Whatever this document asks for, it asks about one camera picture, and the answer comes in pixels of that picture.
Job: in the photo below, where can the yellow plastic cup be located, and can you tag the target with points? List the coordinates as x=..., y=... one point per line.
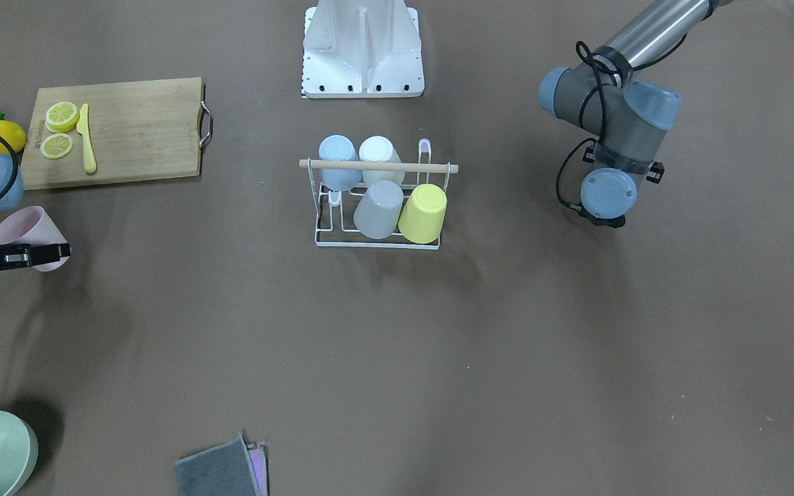
x=422, y=218

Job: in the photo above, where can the yellow lemon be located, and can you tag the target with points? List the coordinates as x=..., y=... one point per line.
x=12, y=136

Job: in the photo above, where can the yellow plastic knife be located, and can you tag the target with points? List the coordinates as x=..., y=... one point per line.
x=83, y=128

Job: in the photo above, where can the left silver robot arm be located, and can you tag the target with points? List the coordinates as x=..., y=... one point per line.
x=626, y=119

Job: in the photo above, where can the grey plastic cup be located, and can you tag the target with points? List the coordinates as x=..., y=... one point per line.
x=378, y=212

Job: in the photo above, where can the wooden cutting board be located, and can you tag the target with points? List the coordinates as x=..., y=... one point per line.
x=139, y=131

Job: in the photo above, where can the white camera pillar base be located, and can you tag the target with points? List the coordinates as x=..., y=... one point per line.
x=362, y=50

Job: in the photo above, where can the lemon slice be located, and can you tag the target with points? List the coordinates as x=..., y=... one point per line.
x=62, y=117
x=56, y=146

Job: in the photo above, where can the white wire cup holder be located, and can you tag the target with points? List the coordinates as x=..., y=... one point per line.
x=336, y=182

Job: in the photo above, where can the grey cloth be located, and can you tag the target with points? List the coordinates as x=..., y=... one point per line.
x=233, y=468

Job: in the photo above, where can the white plastic cup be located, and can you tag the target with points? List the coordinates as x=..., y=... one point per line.
x=378, y=149

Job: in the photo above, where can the pink plastic cup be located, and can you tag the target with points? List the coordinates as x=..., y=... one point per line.
x=33, y=226

